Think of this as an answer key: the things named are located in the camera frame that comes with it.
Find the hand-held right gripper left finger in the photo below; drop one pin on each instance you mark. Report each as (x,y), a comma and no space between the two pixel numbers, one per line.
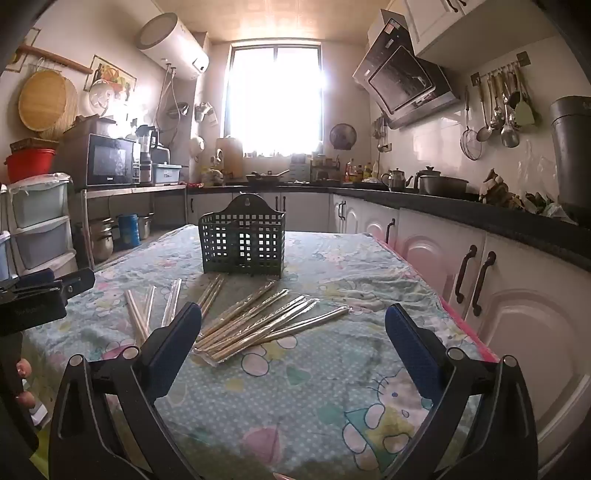
(178,341)

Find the green plastic chopstick basket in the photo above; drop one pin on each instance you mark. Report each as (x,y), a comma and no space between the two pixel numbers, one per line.
(240,249)

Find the white wall cabinet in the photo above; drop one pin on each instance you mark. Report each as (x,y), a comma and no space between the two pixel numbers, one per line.
(461,23)

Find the steel ladle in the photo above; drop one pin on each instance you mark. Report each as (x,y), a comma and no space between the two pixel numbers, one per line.
(484,134)
(509,137)

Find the cardboard box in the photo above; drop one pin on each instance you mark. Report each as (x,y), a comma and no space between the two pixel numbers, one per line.
(85,127)

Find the steel strainer bowl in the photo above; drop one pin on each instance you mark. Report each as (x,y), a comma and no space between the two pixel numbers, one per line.
(178,110)

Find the green spatula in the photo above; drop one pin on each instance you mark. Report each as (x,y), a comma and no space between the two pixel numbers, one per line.
(525,113)

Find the black kitchen countertop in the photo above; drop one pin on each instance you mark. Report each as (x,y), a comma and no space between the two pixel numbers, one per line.
(485,214)

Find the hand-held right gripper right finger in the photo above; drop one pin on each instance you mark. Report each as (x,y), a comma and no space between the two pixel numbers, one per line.
(411,350)

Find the kitchen window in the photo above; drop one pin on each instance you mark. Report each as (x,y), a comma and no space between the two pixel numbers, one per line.
(274,99)

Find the cartoon printed tablecloth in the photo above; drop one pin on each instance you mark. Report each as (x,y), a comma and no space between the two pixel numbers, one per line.
(286,406)

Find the utensil hanging rail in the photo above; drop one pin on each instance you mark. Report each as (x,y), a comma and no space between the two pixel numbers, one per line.
(501,69)

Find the wooden cutting board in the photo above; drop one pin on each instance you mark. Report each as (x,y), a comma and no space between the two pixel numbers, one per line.
(231,157)

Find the round bamboo tray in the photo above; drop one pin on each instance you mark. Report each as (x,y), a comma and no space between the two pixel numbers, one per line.
(46,104)

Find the metal shelf rack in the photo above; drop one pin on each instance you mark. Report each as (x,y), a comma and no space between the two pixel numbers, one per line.
(134,189)

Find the wooden rolling pin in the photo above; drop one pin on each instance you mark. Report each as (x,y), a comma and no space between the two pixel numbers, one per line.
(55,59)

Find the plastic drawer unit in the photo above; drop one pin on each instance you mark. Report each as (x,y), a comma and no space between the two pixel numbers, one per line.
(39,230)

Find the small steel pot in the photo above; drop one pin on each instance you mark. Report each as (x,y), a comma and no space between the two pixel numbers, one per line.
(145,226)

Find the black range hood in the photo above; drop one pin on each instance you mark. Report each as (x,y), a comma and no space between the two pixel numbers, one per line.
(401,83)

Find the blue plastic bin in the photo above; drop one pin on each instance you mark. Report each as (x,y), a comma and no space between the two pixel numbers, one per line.
(168,174)

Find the black frying pan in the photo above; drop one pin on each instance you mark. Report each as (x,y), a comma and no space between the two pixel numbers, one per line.
(265,177)

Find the blue canister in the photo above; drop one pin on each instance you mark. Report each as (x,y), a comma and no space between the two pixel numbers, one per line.
(128,230)

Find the black microwave oven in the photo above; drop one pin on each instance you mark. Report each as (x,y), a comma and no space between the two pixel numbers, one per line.
(111,160)

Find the black blender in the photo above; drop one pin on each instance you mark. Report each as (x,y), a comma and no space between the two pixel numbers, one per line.
(147,147)

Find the white hanging scoop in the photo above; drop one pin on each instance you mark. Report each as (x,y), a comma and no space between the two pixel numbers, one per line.
(197,147)

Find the stacked steel pots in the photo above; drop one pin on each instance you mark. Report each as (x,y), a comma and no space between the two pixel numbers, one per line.
(101,240)

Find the wall utensil holder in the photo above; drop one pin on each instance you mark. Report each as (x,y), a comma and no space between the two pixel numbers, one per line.
(204,113)

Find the small wall fan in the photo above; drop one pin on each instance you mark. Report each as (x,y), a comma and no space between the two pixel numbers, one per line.
(343,136)

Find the white base cabinets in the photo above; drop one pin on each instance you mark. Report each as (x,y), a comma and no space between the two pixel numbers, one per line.
(531,314)

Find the brown leafy bundle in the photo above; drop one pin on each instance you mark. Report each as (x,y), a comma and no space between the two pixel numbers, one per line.
(498,191)

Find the condiment bottles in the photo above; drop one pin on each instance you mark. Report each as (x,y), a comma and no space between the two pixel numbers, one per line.
(360,171)

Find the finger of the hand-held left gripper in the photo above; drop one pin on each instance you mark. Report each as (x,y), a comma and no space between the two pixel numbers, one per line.
(37,278)
(76,281)

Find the plastic bag with greens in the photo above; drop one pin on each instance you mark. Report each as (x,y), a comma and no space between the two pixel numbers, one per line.
(556,210)

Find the countertop spice rack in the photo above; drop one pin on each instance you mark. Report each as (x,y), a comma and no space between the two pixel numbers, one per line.
(325,170)

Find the steel kettle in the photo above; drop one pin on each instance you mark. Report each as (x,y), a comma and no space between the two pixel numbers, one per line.
(396,181)

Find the fruit picture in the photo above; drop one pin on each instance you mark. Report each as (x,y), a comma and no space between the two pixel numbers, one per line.
(23,60)
(115,76)

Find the person's left hand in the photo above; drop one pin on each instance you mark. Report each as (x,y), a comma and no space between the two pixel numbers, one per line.
(24,368)

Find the red bucket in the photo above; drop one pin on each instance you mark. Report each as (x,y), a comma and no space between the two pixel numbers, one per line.
(30,166)

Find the dark grey tall container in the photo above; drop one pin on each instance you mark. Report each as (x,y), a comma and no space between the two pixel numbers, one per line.
(572,157)

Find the dark lidded pot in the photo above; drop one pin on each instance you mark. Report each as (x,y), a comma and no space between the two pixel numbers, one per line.
(427,182)

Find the white water heater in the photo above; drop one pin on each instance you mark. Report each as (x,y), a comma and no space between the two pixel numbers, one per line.
(173,44)

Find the group of chopsticks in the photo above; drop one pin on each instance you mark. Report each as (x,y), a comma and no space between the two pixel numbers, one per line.
(249,332)

